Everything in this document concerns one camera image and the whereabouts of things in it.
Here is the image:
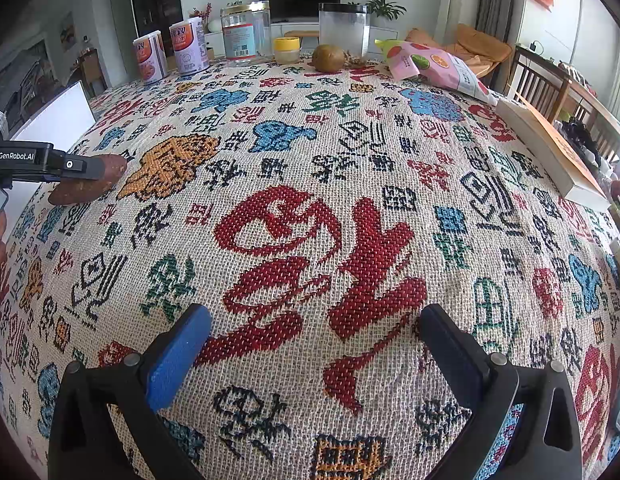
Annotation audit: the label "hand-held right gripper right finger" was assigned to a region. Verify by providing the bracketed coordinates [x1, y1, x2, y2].
[417, 304, 584, 480]

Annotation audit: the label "small wooden stool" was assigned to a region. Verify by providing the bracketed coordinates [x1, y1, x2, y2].
[282, 30, 321, 52]

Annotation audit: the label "pink green snack bag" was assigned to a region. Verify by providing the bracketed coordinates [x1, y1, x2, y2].
[374, 39, 498, 106]

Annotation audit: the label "glass jar gold lid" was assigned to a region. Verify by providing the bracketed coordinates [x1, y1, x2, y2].
[220, 5, 258, 66]

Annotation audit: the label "red flowers in vase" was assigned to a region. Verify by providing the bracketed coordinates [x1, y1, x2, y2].
[190, 4, 213, 32]

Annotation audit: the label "black television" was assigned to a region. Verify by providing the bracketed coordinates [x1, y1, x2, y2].
[258, 0, 342, 23]

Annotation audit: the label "tall can orange label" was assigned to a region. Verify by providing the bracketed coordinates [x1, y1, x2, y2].
[133, 30, 167, 85]

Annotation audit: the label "thick book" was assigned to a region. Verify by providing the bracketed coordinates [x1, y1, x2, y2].
[495, 97, 611, 213]

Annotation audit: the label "clear container black lid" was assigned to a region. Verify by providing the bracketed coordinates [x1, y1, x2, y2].
[318, 3, 372, 59]

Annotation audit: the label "brown kiwi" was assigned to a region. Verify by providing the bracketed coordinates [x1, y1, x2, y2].
[311, 44, 347, 73]

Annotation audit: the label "purple sweet potato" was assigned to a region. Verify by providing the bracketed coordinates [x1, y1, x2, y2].
[47, 155, 128, 206]

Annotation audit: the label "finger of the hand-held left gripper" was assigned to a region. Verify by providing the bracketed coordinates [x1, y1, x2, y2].
[49, 155, 105, 182]

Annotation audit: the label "leafy potted plant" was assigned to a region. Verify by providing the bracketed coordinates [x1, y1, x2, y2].
[362, 0, 407, 24]

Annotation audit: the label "grey curtain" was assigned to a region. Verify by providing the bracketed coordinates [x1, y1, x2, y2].
[442, 0, 528, 43]

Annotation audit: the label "small jar yellow lid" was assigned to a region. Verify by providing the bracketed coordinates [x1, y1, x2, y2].
[273, 36, 301, 65]

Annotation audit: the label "wooden chair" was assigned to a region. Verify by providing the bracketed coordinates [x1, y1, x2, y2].
[510, 45, 572, 122]

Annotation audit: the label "printed woven tablecloth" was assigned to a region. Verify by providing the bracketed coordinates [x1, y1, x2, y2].
[0, 52, 620, 480]

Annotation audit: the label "tall can purple label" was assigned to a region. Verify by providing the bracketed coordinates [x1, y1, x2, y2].
[170, 16, 209, 76]

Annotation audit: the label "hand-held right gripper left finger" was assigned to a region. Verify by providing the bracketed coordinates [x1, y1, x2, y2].
[47, 303, 213, 480]

